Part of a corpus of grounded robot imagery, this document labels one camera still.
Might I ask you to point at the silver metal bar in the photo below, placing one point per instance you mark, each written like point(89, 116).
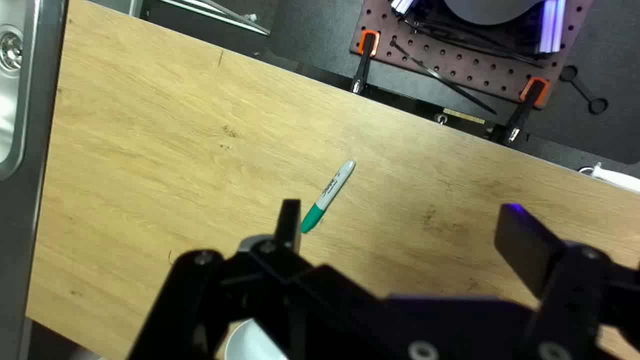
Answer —
point(220, 14)

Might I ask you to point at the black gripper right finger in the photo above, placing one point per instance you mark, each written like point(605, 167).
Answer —
point(532, 251)

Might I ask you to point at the green capped white marker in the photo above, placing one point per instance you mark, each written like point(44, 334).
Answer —
point(328, 195)

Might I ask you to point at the grey bowl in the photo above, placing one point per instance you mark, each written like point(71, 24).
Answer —
point(250, 341)

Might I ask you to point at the orange black clamp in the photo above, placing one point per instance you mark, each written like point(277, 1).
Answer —
point(527, 106)
point(365, 56)

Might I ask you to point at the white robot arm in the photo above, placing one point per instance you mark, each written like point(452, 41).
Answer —
point(490, 10)

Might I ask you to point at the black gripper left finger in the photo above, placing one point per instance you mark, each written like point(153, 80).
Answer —
point(192, 300)

